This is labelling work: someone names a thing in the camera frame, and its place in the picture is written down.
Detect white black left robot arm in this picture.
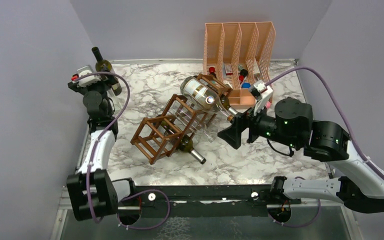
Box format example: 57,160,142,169
66,80,137,223

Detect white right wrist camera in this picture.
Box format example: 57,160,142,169
248,80,273,116

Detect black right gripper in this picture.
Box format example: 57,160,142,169
217,96,300,149

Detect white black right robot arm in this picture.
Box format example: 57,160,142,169
217,97,384,214

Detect dark green wine bottle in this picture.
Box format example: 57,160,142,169
91,46,123,97

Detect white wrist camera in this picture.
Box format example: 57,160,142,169
248,80,273,116
71,65,101,88

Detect brown wooden wine rack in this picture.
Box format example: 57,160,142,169
130,73,237,165

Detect pink capped small bottle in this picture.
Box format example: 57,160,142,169
265,101,272,109

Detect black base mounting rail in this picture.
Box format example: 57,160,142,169
117,184,301,220

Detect red capped small bottle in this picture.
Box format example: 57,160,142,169
208,66,217,79

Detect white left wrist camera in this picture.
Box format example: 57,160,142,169
71,65,101,88

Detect green bottle silver cap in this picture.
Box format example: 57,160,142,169
160,120,207,165

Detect peach plastic file organizer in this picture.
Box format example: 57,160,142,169
202,21,276,110

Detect blue bottle cap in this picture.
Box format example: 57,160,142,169
241,82,251,89

